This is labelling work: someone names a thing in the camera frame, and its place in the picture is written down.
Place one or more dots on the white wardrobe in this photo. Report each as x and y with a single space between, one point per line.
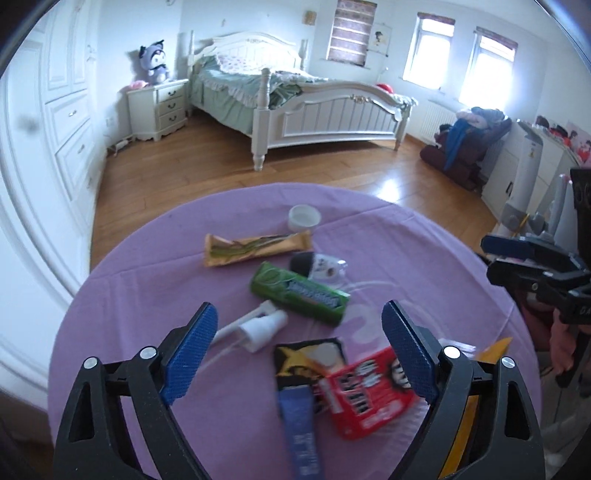
69 115

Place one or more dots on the wall scroll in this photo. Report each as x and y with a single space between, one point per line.
381 37

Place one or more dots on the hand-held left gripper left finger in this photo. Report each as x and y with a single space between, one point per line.
189 355

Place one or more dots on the red cushion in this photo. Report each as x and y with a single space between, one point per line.
384 87

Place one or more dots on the white spray bottle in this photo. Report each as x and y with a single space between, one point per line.
258 325

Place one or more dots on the purple plush toy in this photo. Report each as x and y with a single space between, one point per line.
154 60

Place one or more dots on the yellow foil packet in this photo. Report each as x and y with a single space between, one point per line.
464 424

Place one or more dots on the red snack packet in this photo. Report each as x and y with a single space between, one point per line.
364 397

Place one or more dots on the wooden wall ornament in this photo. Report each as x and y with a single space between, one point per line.
309 17

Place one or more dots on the white nightstand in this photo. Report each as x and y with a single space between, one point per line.
161 110

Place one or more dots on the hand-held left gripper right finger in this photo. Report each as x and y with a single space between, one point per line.
408 350

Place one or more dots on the white cabinet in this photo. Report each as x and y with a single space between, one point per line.
501 184

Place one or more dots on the white bed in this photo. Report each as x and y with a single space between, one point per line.
323 120

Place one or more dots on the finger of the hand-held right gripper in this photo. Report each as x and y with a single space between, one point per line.
512 274
503 244

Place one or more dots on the green gum packet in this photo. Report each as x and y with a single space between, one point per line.
295 290

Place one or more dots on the small clear bottle black cap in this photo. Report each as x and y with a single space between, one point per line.
318 267

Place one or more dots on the blue tube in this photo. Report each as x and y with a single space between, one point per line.
300 429

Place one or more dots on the pink cloth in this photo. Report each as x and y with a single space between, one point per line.
551 341

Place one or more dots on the white bottle cap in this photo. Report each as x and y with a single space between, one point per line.
304 217

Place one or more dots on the white radiator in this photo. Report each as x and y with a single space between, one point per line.
436 120

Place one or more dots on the window with short blind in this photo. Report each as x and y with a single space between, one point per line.
489 69
429 50

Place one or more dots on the black star packet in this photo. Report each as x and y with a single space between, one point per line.
295 364

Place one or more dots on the white floor appliance stand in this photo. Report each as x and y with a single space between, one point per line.
528 166

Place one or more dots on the white power strip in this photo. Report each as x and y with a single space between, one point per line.
119 144

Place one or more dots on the dark massage chair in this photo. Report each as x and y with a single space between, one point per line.
466 159

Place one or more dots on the patterned roman blind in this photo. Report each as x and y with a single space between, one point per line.
351 32

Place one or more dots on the blue garment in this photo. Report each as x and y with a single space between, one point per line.
455 143

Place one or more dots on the small pink plush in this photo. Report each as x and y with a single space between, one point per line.
137 85

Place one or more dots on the purple tablecloth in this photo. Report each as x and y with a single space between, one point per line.
147 286

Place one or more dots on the orange snack wrapper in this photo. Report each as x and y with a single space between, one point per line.
258 247

